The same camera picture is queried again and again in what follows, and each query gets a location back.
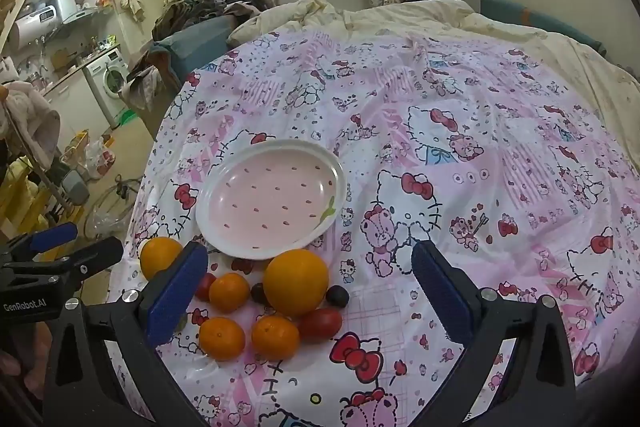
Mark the pink cartoon printed bed sheet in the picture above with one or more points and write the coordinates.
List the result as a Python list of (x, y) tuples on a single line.
[(400, 132)]

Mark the small red cherry tomato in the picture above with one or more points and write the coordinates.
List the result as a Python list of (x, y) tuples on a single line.
[(205, 287)]

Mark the cream duvet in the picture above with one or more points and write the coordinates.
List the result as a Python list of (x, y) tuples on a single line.
[(400, 19)]

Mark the medium orange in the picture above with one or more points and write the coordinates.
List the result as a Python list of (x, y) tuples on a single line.
[(159, 257)]

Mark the yellow rack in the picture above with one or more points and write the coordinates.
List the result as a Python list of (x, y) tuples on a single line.
[(17, 197)]

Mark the white red plastic bag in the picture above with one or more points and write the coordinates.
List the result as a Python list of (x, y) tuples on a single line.
[(100, 157)]

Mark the white washing machine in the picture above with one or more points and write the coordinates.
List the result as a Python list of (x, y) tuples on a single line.
[(107, 82)]

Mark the range hood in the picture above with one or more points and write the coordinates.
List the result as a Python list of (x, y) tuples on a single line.
[(80, 16)]

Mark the white water heater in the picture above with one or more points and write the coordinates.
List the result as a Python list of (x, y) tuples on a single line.
[(42, 19)]

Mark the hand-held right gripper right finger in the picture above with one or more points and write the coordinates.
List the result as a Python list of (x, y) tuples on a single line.
[(445, 294)]

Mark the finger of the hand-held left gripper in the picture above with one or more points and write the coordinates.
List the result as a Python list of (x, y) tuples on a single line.
[(50, 238), (97, 254)]

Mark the large orange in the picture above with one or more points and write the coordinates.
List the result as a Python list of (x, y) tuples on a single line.
[(296, 282)]

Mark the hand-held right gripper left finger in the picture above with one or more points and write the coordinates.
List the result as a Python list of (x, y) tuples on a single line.
[(177, 294)]

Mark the pink seed-patterned plate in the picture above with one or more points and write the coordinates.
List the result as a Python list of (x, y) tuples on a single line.
[(270, 197)]

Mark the pink plush garment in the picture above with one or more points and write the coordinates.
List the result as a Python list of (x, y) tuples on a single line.
[(32, 117)]

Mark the grey bin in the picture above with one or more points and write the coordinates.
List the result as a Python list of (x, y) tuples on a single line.
[(76, 188)]

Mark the clear plastic bag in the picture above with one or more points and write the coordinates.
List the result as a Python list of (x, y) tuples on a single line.
[(107, 214)]

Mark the pile of clothes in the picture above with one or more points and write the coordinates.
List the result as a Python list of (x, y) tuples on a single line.
[(200, 9)]

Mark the dark grape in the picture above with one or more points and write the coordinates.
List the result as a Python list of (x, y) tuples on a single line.
[(258, 293), (337, 296)]

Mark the green basin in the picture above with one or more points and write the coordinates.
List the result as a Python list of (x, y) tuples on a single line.
[(128, 118)]

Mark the teal cushion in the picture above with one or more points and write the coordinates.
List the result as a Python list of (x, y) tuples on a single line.
[(540, 19)]

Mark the small tangerine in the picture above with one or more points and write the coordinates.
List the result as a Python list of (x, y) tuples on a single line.
[(275, 338), (229, 292), (223, 338)]

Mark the green grape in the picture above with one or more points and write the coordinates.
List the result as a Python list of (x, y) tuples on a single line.
[(183, 322)]

